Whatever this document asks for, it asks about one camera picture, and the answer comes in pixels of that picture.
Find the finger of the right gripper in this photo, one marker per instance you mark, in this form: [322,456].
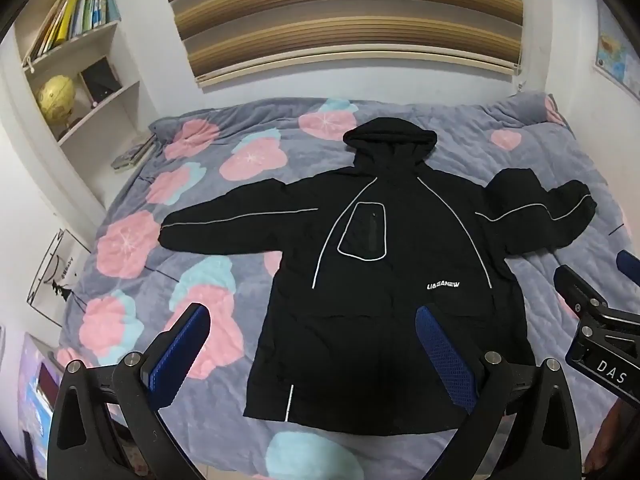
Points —
[628,264]
[578,295]

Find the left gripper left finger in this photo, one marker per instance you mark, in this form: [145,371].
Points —
[83,442]

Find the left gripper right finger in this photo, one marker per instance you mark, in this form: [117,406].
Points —
[543,442]

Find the black hooded jacket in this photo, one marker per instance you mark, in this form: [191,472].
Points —
[362,249]

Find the white paper bag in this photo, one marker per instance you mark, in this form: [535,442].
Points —
[59,270]

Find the world map poster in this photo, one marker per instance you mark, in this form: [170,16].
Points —
[615,54]

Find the stack of books on bed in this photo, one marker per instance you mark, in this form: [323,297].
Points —
[133,155]

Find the grey floral bed quilt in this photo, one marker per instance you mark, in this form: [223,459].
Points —
[132,288]

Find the yellow globe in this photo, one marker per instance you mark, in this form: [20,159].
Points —
[56,99]

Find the black framed picture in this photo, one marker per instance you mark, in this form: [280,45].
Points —
[100,81]

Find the white bookshelf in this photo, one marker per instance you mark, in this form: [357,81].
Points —
[71,161]

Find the row of books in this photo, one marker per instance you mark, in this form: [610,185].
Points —
[44,25]

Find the striped window blind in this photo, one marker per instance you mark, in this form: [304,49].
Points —
[229,39]

